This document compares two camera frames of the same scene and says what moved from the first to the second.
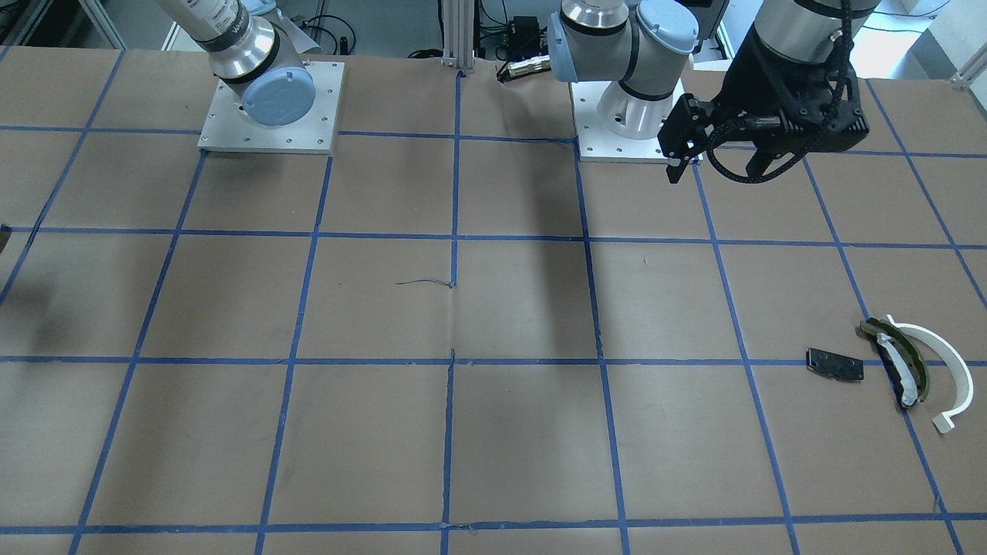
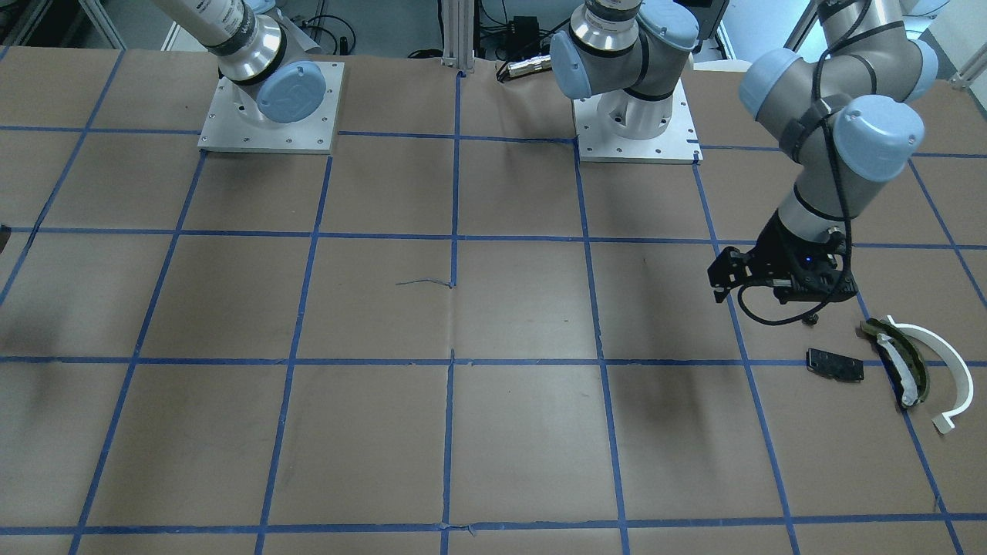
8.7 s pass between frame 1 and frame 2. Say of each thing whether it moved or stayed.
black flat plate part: stayed
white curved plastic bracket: stayed
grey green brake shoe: stayed
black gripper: moved
